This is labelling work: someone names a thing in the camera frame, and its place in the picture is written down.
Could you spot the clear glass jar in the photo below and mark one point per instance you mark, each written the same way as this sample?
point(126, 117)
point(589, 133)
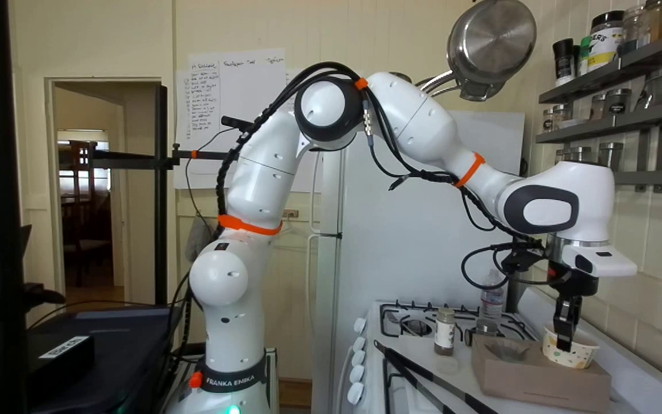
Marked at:
point(656, 23)

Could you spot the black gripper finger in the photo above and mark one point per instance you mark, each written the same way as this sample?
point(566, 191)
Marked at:
point(573, 323)
point(559, 317)

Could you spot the small wall label strip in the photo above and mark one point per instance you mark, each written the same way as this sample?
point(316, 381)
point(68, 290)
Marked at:
point(293, 215)

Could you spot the black equipment case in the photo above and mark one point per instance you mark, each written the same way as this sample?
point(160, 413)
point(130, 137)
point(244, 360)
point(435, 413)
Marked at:
point(126, 360)

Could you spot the small metal lid spice jar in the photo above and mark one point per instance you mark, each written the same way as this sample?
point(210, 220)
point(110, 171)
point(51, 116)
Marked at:
point(566, 154)
point(611, 152)
point(554, 116)

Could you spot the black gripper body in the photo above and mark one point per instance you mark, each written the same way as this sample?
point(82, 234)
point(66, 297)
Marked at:
point(576, 282)

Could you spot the black camera stand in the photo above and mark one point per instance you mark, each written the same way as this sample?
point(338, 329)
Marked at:
point(161, 231)

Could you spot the handwritten paper sheet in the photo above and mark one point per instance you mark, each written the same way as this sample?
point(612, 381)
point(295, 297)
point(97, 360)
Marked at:
point(218, 99)

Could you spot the metal spice rack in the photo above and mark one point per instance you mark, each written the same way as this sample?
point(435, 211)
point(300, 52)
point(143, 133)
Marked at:
point(615, 122)

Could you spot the green lid spice jar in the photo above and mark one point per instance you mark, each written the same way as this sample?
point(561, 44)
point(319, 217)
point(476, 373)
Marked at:
point(584, 56)

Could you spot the hanging steel pot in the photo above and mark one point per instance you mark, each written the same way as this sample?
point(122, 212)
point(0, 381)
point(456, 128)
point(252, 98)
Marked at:
point(492, 37)

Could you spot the white gas stove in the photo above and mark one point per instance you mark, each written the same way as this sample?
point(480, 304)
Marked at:
point(637, 376)

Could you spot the white refrigerator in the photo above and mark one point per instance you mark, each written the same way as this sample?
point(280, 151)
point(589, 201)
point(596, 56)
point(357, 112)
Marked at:
point(391, 254)

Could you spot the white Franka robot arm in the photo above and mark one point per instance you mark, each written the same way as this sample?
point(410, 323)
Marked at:
point(239, 299)

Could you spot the speckled paper cup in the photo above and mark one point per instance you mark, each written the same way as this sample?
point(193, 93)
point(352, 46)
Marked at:
point(589, 354)

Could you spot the white label black lid jar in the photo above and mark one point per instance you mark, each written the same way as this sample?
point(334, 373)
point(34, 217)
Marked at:
point(608, 43)

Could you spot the clear plastic water bottle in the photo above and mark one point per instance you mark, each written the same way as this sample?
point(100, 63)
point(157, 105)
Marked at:
point(492, 301)

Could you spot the white tray board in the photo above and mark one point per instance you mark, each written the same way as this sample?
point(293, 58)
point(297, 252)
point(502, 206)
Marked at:
point(430, 368)

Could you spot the black box white label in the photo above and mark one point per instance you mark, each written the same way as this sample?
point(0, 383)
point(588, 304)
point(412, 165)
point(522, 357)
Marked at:
point(58, 357)

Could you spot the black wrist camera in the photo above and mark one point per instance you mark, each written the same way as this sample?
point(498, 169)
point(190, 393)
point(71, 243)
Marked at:
point(527, 266)

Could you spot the small labelled spice bottle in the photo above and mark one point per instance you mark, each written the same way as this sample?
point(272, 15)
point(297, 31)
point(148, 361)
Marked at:
point(445, 334)

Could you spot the dark spice jar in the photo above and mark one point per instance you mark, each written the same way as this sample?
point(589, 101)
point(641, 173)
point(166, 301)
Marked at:
point(565, 61)

